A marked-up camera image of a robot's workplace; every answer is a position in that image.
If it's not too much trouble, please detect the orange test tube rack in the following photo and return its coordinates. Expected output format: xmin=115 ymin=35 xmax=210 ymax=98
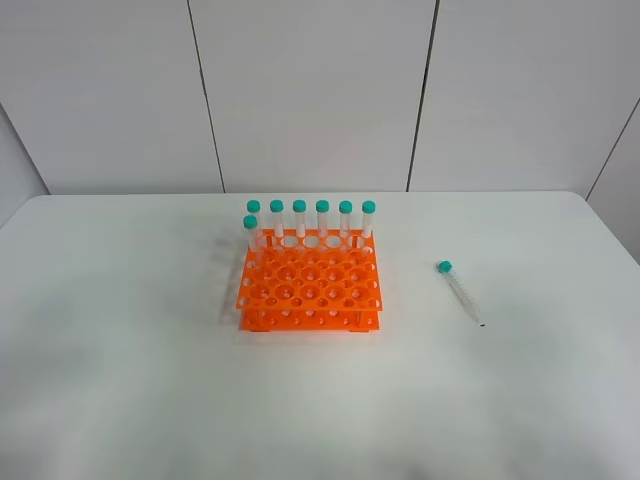
xmin=236 ymin=228 xmax=383 ymax=332

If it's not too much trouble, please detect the second row left tube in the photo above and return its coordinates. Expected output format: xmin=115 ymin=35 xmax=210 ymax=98
xmin=243 ymin=214 xmax=263 ymax=265

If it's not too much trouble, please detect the teal-capped test tube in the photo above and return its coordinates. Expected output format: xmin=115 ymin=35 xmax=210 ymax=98
xmin=437 ymin=260 xmax=485 ymax=327

